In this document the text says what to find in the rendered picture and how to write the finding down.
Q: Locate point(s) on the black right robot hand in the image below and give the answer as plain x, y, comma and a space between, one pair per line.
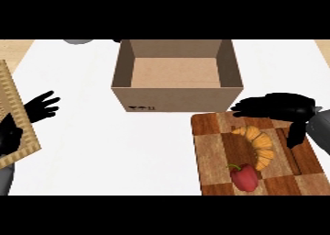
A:
276, 107

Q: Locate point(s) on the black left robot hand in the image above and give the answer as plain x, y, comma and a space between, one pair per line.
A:
38, 110

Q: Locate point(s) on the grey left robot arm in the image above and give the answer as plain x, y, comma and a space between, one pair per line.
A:
1, 177

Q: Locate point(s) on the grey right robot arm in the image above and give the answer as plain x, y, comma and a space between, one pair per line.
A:
327, 131

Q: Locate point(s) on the golden croissant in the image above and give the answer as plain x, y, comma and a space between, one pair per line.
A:
263, 143

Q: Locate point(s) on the checkered wooden cutting board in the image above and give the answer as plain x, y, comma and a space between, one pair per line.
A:
217, 153

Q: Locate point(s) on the brown cardboard box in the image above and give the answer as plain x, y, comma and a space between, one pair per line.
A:
178, 98

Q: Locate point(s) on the tan wicker tray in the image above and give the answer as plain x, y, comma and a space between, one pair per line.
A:
10, 91

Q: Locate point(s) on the grey round object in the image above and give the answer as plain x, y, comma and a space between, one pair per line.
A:
79, 41

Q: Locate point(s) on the red bell pepper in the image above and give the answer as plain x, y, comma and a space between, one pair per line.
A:
245, 179

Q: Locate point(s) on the small dark object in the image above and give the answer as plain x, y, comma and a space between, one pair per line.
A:
117, 40

